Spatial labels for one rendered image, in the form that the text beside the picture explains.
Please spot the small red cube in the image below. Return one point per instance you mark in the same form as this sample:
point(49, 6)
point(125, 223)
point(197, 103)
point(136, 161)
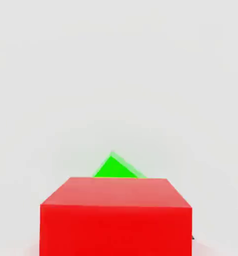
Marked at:
point(115, 226)

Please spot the small green cube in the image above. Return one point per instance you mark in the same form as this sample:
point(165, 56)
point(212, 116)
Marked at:
point(115, 169)

